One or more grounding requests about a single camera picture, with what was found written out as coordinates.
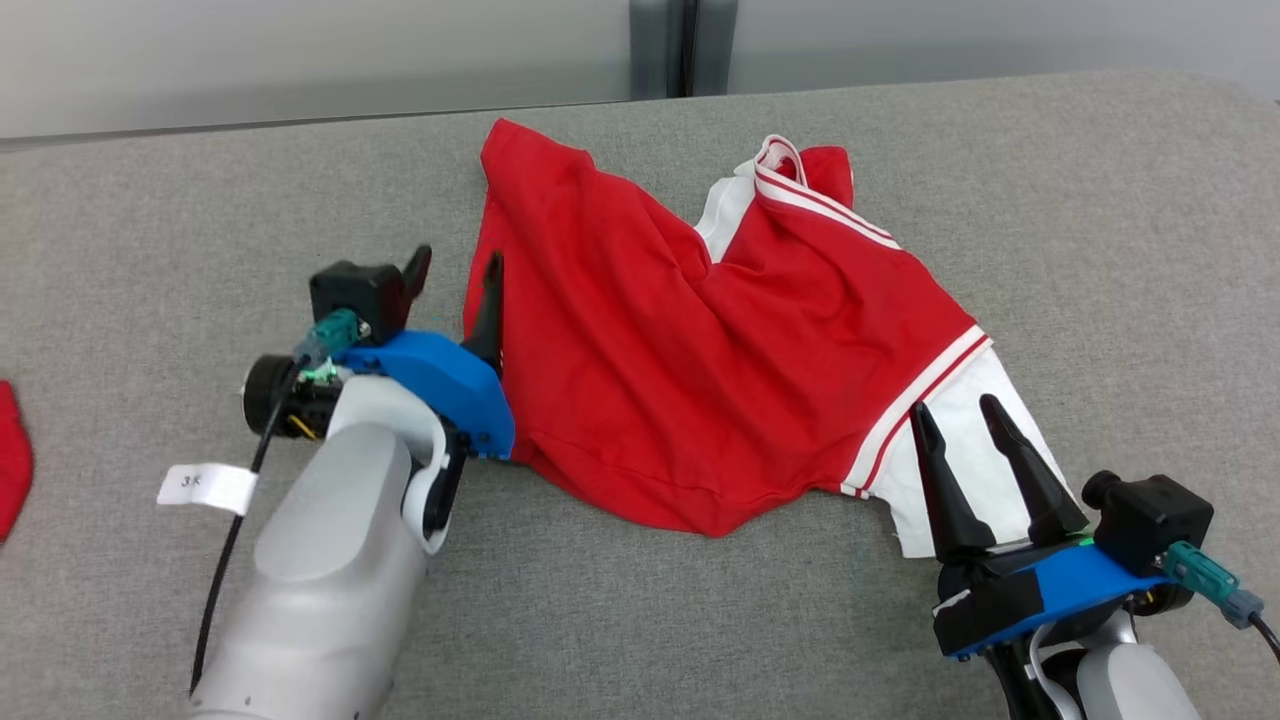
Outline red shorts with white band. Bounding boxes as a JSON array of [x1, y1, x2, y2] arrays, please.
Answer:
[[0, 380, 34, 543]]

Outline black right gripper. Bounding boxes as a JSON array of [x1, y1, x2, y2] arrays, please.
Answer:
[[909, 392, 1197, 658]]

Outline left camera cable teal plug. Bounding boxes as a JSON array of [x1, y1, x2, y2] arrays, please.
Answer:
[[188, 307, 373, 698]]

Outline red white basketball jersey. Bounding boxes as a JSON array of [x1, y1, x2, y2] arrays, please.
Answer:
[[462, 118, 1086, 559]]

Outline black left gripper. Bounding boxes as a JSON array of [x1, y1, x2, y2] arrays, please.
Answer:
[[243, 243, 507, 443]]

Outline camera cable teal plug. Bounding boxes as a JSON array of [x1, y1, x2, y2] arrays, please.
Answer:
[[1163, 540, 1280, 663], [188, 307, 373, 698]]

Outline right camera cable teal plug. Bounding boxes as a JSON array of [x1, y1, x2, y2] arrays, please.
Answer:
[[1163, 540, 1280, 663]]

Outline white cable tag marked 3K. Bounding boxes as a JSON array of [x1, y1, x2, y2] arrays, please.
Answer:
[[157, 463, 259, 517]]

